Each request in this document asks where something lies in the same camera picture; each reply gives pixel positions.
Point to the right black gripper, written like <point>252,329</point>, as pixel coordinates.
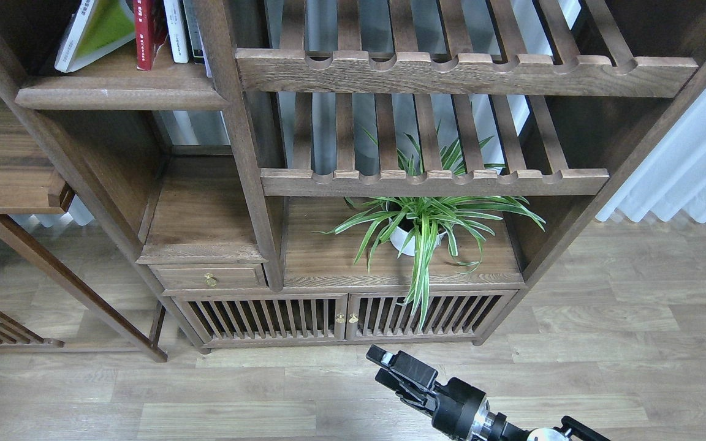
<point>451,407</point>

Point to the red cover book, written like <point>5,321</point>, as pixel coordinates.
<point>150,31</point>

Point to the yellow green cover book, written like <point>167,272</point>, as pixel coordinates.
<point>96,29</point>

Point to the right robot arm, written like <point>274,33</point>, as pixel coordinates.
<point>494,426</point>

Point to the brass cabinet door knobs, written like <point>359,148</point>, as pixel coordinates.
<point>349,318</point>

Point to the white plant pot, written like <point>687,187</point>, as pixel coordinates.
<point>415,234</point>

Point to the brass drawer knob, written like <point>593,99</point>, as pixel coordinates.
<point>210,280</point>

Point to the dark wooden bookshelf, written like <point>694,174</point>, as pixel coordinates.
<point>235,171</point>

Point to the white curtain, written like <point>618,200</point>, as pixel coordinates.
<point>672,179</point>

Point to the dark upright book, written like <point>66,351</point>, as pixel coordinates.
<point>194,32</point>

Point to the white upright book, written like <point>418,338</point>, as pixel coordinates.
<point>177,30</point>

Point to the wooden side furniture left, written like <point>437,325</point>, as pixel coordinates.
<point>28,185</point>

